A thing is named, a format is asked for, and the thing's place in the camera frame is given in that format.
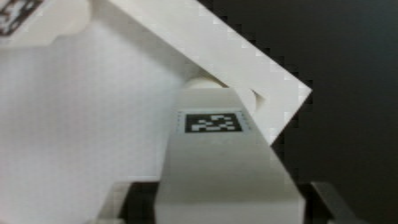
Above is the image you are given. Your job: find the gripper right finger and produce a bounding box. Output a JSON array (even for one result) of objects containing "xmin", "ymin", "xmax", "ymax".
[{"xmin": 298, "ymin": 182, "xmax": 362, "ymax": 224}]

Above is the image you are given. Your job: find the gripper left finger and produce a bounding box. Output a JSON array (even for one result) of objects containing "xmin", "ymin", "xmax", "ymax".
[{"xmin": 96, "ymin": 181, "xmax": 158, "ymax": 224}]

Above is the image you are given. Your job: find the white desk top panel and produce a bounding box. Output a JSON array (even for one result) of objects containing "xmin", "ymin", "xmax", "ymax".
[{"xmin": 0, "ymin": 0, "xmax": 311, "ymax": 224}]

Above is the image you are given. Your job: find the white desk leg with tag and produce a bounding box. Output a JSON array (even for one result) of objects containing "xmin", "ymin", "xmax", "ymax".
[{"xmin": 0, "ymin": 0, "xmax": 92, "ymax": 49}]

